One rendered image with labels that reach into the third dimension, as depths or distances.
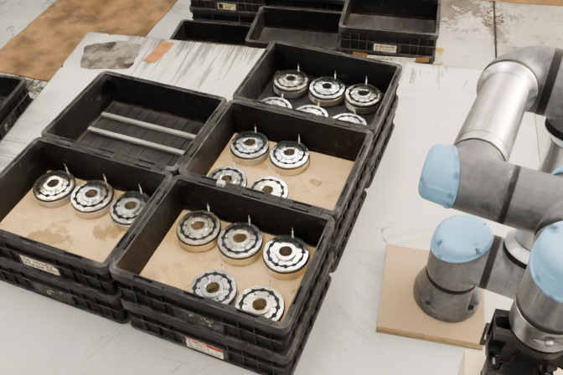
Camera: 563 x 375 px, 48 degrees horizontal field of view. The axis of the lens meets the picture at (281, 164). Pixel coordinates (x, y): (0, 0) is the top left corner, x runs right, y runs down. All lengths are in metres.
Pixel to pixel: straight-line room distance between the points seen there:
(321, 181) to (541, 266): 0.95
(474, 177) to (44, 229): 1.10
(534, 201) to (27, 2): 3.88
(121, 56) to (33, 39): 1.68
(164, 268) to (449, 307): 0.64
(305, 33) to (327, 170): 1.43
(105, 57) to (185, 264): 1.10
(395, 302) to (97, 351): 0.68
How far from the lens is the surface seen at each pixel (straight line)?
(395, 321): 1.47
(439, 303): 1.45
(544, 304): 0.73
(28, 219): 1.65
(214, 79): 2.15
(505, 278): 1.35
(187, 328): 1.38
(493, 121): 0.89
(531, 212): 0.78
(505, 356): 0.85
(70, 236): 1.57
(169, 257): 1.46
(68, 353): 1.54
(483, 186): 0.78
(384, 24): 2.82
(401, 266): 1.55
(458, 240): 1.33
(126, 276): 1.33
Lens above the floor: 1.97
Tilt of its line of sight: 44 degrees down
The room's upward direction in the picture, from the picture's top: 3 degrees counter-clockwise
